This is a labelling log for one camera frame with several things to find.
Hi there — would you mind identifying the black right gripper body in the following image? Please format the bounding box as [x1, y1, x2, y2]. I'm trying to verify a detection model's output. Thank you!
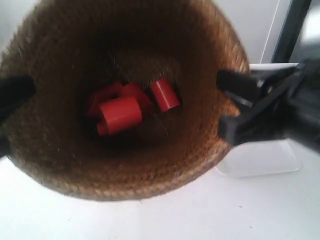
[239, 59, 320, 152]

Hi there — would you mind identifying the white plastic tray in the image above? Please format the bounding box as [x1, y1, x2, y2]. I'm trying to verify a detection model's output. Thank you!
[215, 139, 302, 178]

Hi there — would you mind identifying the dark metal frame post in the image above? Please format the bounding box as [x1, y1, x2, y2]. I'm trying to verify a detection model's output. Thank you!
[271, 0, 312, 64]

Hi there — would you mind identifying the small red cylinder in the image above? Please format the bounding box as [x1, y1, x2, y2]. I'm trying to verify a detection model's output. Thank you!
[150, 78, 181, 112]

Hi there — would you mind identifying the large red cylinder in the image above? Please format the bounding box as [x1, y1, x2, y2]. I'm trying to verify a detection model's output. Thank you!
[96, 97, 143, 136]

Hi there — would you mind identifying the red block back middle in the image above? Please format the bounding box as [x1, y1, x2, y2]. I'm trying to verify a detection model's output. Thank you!
[118, 82, 155, 114]

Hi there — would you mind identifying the brown woven straw basket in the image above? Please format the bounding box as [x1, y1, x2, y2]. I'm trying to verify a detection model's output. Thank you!
[0, 0, 249, 201]

